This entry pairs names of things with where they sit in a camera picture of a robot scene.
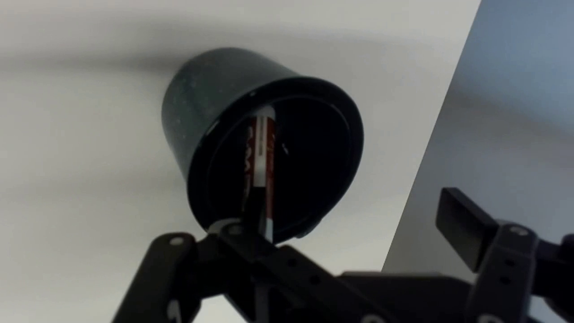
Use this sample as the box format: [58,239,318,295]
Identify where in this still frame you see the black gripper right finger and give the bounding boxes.
[435,187,574,323]

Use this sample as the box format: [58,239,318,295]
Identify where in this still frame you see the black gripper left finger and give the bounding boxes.
[112,218,385,323]

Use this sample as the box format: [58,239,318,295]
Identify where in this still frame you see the red and white marker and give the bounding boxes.
[241,106,279,245]

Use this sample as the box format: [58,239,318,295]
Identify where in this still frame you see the dark speckled mug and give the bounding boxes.
[161,47,367,246]

